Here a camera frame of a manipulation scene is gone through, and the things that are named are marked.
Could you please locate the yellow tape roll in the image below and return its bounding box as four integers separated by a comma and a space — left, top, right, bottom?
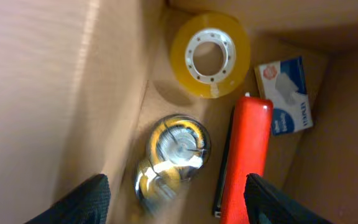
170, 12, 250, 98

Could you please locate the yellow correction tape dispenser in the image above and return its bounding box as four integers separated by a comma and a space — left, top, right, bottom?
134, 114, 211, 215

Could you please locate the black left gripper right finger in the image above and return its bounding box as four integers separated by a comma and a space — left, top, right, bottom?
244, 173, 330, 224

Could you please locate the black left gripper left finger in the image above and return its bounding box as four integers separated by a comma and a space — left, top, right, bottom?
27, 174, 111, 224

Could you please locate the orange stapler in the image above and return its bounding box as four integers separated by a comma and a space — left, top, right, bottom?
212, 94, 273, 223

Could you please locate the brown cardboard box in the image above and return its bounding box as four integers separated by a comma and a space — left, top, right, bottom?
0, 1, 358, 223

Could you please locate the white blue staples box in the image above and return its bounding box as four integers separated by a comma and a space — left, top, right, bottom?
254, 57, 313, 136

